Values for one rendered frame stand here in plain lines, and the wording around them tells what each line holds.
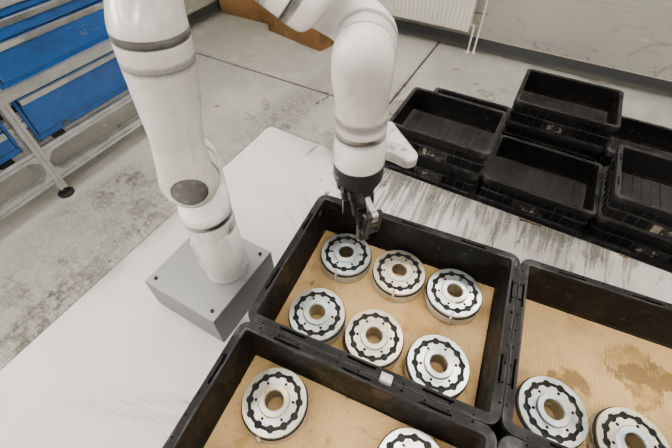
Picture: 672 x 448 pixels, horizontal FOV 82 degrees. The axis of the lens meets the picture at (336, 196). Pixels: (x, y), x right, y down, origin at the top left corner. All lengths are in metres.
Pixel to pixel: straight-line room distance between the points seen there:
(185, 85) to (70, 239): 1.79
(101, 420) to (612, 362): 0.93
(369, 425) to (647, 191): 1.40
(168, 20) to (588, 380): 0.83
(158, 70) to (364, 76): 0.25
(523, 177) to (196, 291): 1.38
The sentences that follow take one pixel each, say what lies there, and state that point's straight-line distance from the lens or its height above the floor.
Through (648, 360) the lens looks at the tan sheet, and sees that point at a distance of 0.91.
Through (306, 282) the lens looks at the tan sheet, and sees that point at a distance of 0.80.
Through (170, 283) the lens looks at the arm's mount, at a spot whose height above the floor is 0.80.
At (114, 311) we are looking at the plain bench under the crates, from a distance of 1.04.
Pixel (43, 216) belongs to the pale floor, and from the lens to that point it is 2.47.
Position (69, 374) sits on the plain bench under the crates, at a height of 0.70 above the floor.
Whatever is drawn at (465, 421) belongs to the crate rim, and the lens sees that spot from 0.63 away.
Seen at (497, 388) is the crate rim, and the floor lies 0.93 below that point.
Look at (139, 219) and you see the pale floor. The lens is 2.20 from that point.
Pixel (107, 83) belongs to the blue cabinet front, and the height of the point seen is 0.41.
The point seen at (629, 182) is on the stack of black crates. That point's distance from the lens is 1.82.
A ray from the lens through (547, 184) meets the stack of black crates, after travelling 1.82.
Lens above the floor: 1.52
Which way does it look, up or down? 47 degrees down
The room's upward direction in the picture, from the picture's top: straight up
